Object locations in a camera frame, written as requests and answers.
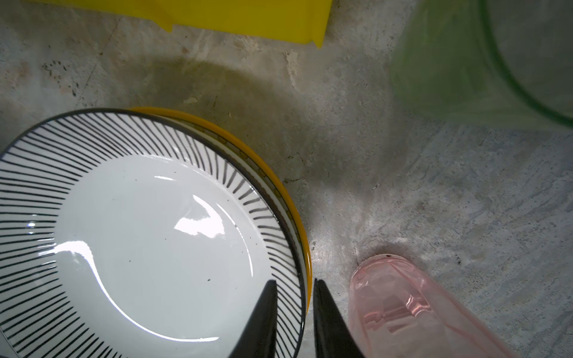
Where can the black striped white plate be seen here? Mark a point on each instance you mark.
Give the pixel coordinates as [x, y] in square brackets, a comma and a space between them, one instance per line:
[125, 234]

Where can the yellow plastic bin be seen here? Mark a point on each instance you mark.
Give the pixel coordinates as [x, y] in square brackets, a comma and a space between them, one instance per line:
[303, 21]

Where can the pink transparent cup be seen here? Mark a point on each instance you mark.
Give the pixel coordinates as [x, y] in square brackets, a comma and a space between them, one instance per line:
[397, 310]

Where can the green transparent cup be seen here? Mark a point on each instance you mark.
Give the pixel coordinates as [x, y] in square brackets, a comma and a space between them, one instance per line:
[495, 63]

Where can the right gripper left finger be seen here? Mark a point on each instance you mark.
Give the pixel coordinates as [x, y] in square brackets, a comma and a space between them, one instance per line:
[258, 339]

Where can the yellow rimmed dotted plate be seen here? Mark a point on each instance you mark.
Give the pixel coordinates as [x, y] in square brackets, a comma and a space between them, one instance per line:
[258, 164]

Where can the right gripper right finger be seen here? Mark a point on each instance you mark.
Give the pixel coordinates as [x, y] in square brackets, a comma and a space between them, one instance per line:
[331, 335]

